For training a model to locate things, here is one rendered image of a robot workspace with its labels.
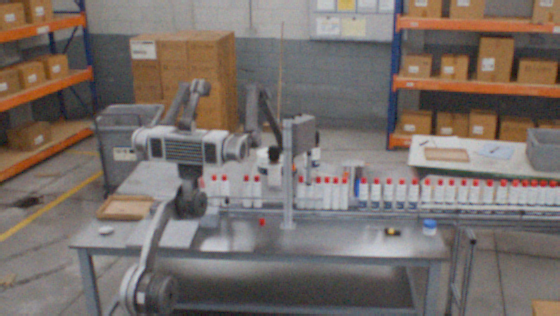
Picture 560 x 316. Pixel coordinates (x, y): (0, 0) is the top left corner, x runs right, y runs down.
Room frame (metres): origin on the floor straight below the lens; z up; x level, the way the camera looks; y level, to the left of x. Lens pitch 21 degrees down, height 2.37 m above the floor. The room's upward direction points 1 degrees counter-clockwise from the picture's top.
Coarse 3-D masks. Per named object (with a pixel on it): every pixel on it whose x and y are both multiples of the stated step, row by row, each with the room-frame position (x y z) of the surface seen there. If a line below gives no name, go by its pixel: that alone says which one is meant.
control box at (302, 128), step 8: (296, 120) 2.93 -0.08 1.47; (304, 120) 2.93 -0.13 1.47; (312, 120) 2.97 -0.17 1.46; (296, 128) 2.87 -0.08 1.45; (304, 128) 2.92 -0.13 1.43; (312, 128) 2.97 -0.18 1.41; (296, 136) 2.87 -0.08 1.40; (304, 136) 2.92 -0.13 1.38; (312, 136) 2.97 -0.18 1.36; (296, 144) 2.87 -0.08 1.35; (304, 144) 2.92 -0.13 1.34; (312, 144) 2.97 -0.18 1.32; (296, 152) 2.87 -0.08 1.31; (304, 152) 2.92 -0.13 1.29
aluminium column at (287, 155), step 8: (288, 120) 2.89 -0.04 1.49; (288, 136) 2.89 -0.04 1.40; (288, 144) 2.89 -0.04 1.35; (288, 152) 2.89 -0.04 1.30; (288, 160) 2.89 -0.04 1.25; (288, 168) 2.89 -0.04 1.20; (288, 176) 2.89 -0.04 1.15; (288, 184) 2.89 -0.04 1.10; (288, 192) 2.89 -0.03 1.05; (288, 200) 2.89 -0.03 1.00; (288, 208) 2.89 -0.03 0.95; (288, 216) 2.89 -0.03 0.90; (288, 224) 2.89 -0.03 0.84
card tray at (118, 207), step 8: (112, 200) 3.28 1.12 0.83; (120, 200) 3.27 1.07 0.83; (128, 200) 3.27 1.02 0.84; (136, 200) 3.27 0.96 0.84; (144, 200) 3.26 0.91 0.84; (152, 200) 3.26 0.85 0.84; (104, 208) 3.15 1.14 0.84; (112, 208) 3.16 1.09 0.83; (120, 208) 3.16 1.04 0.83; (128, 208) 3.15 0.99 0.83; (136, 208) 3.15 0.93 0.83; (144, 208) 3.15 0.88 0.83; (96, 216) 3.02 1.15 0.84; (104, 216) 3.02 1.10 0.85; (112, 216) 3.02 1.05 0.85; (120, 216) 3.01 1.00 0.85; (128, 216) 3.01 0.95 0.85; (136, 216) 3.00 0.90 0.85; (144, 216) 3.04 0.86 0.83
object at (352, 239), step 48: (144, 192) 3.41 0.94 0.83; (240, 192) 3.39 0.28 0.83; (384, 192) 3.35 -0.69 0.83; (96, 240) 2.75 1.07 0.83; (192, 240) 2.74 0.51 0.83; (240, 240) 2.74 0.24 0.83; (288, 240) 2.73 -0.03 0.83; (336, 240) 2.72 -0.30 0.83; (384, 240) 2.71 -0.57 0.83; (432, 240) 2.70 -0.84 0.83
